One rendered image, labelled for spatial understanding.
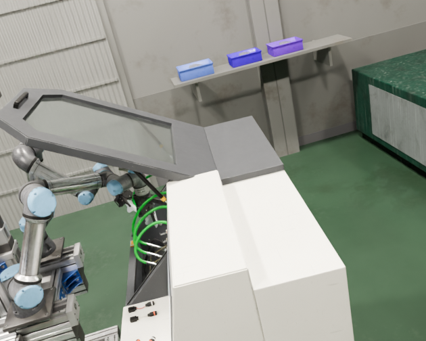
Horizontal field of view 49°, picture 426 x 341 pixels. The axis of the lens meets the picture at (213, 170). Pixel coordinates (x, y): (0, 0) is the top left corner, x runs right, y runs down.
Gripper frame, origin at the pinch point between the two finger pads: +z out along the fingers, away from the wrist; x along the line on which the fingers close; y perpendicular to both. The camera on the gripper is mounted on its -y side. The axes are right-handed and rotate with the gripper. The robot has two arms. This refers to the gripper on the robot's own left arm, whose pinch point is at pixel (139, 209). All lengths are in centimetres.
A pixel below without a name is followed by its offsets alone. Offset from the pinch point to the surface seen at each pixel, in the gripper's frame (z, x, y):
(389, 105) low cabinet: 43, -307, -59
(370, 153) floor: 66, -337, -2
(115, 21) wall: -208, -200, 44
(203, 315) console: 61, 82, -69
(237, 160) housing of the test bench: 23, 2, -67
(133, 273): 24.1, 15.7, 18.3
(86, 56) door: -202, -178, 84
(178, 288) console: 51, 87, -74
